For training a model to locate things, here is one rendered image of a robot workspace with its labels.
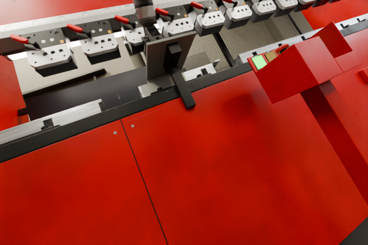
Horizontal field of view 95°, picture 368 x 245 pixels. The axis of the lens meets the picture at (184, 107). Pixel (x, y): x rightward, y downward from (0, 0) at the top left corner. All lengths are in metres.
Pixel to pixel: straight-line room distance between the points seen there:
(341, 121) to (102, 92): 1.29
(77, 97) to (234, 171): 1.14
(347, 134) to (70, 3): 1.16
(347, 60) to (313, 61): 0.13
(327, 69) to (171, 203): 0.58
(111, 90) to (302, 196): 1.25
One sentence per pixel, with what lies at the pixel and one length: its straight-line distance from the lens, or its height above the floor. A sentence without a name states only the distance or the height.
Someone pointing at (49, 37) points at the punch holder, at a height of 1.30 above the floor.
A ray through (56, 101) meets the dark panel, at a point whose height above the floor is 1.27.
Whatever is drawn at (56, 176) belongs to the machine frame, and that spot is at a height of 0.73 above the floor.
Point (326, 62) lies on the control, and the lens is 0.59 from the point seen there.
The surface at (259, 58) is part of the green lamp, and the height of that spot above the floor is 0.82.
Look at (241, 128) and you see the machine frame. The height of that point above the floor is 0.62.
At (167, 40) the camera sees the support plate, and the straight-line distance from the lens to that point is 0.60.
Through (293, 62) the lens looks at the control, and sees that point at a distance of 0.55.
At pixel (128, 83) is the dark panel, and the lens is 1.37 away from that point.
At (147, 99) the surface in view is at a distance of 0.63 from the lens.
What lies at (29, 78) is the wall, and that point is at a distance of 3.38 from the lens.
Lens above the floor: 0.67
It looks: 10 degrees up
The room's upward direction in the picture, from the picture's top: 25 degrees counter-clockwise
